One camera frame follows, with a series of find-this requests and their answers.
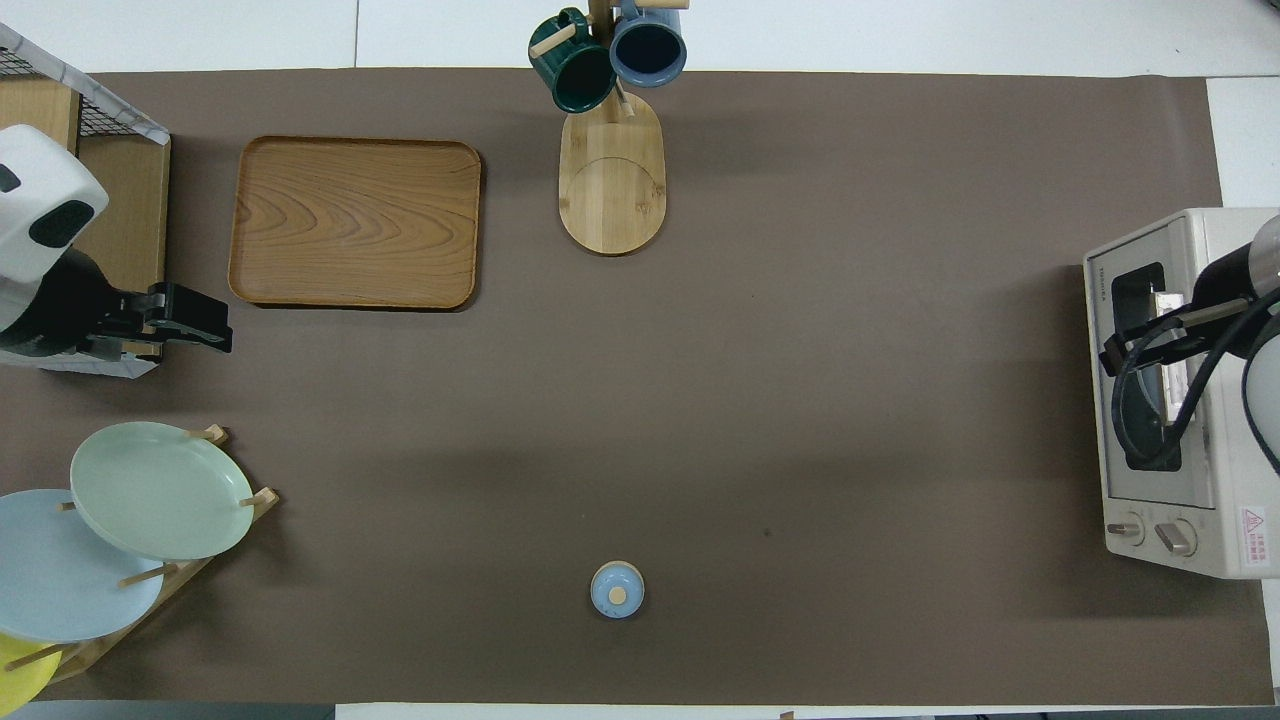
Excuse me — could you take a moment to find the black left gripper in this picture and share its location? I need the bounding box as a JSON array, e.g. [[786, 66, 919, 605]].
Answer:
[[0, 249, 234, 359]]

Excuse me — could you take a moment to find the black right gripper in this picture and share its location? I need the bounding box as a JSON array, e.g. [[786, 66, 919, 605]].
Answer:
[[1100, 244, 1264, 377]]

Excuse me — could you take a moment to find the cream toaster oven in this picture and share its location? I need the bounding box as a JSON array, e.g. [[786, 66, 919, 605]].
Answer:
[[1083, 208, 1280, 579]]

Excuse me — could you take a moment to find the wooden shelf box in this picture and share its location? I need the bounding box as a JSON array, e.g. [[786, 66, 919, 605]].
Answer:
[[0, 78, 171, 379]]

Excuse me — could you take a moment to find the pale green plate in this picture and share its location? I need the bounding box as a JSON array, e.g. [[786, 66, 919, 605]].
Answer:
[[69, 421, 255, 562]]

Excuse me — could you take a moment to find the wooden serving tray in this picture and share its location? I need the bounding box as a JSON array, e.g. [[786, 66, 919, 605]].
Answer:
[[228, 136, 483, 311]]

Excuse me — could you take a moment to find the wooden plate rack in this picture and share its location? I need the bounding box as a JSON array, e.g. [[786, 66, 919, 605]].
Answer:
[[0, 425, 281, 686]]

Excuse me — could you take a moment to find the pale blue racked plate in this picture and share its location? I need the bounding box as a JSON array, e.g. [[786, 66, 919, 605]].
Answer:
[[0, 488, 166, 644]]

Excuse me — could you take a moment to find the yellow plate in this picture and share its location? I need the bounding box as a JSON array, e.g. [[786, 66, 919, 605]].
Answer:
[[0, 633, 63, 716]]

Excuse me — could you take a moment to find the wooden mug tree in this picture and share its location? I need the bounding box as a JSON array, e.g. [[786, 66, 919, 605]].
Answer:
[[530, 0, 691, 257]]

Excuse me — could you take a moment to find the brown table mat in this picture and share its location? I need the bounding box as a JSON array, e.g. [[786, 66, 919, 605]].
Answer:
[[0, 68, 1276, 706]]

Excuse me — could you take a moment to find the dark green mug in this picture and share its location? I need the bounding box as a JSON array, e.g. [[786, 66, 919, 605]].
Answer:
[[528, 8, 618, 114]]

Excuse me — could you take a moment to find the small blue lid wooden knob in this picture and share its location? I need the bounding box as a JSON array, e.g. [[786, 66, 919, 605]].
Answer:
[[590, 560, 646, 620]]

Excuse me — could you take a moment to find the blue mug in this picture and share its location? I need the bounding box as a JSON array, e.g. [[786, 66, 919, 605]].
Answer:
[[609, 0, 689, 89]]

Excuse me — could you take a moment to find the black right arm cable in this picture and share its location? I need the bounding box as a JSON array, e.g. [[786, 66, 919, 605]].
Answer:
[[1112, 288, 1280, 472]]

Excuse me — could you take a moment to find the black wire basket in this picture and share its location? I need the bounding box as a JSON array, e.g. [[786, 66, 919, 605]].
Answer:
[[0, 45, 136, 141]]

